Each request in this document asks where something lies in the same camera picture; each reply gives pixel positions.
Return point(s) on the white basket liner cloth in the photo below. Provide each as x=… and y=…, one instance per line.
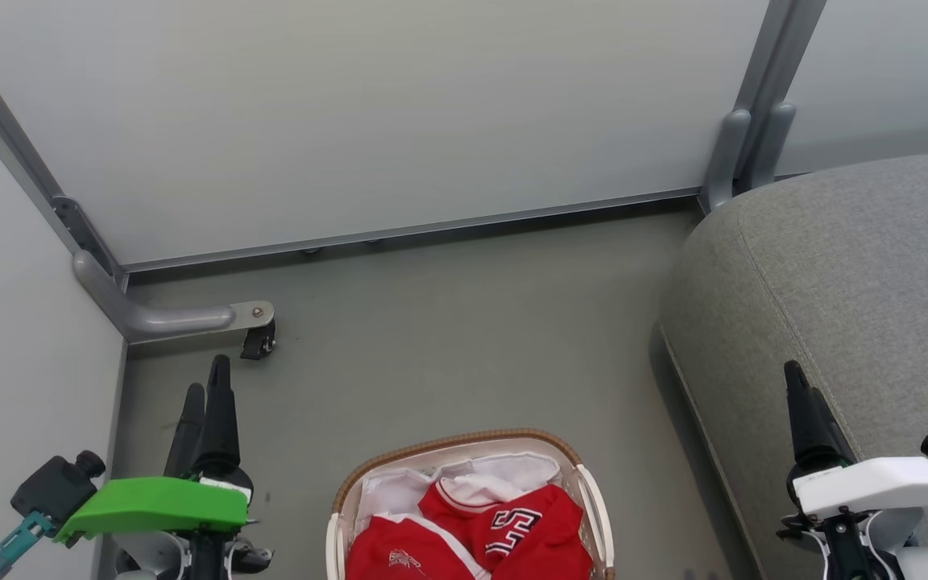
x=504, y=474

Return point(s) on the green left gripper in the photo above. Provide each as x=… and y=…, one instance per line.
x=154, y=503

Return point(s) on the black caster wheel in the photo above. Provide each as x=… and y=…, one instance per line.
x=258, y=342

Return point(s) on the grey partition bottom rail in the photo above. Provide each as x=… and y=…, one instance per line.
x=408, y=229

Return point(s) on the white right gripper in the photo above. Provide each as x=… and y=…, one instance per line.
x=883, y=483

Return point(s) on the grey partition foot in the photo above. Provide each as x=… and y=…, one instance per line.
x=166, y=318

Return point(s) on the white laundry basket wicker rim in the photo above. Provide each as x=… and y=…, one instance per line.
x=597, y=515

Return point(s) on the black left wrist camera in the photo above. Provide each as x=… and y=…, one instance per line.
x=57, y=487

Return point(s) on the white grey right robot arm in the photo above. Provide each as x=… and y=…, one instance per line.
x=911, y=560

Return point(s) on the red jersey white striped trim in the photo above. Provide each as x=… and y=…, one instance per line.
x=403, y=556

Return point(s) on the grey fabric sofa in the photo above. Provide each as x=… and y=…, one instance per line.
x=859, y=322

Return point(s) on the red Bulls jersey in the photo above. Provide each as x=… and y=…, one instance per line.
x=528, y=532

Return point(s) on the grey slanted partition frame post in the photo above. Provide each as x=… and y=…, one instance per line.
x=25, y=153

